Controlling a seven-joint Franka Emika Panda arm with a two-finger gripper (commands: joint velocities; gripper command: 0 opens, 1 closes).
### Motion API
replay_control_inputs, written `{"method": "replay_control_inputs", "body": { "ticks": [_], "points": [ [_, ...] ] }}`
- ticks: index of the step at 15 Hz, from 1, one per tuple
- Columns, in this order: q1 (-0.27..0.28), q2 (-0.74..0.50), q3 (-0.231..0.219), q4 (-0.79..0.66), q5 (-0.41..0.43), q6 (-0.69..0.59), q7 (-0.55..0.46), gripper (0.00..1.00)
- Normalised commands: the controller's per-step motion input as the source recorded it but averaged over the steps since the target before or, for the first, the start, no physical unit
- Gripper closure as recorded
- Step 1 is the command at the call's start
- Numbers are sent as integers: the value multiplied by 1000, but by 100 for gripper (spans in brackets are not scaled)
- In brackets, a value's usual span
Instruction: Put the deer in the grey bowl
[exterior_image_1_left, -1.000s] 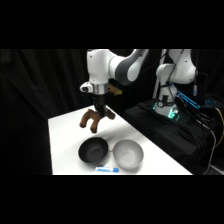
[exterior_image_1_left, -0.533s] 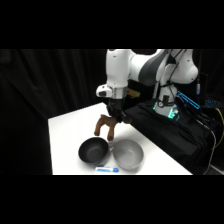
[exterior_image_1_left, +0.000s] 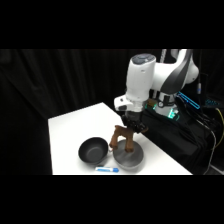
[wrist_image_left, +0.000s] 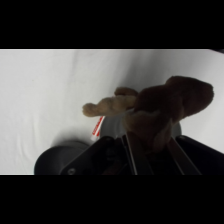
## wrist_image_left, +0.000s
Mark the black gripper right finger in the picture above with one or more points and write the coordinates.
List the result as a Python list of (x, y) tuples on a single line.
[(183, 160)]

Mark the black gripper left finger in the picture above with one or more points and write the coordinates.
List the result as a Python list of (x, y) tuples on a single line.
[(138, 156)]

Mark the brown plush deer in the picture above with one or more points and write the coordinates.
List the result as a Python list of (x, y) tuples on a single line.
[(160, 106)]

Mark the black bowl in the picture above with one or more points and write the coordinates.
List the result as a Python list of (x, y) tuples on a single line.
[(56, 158)]

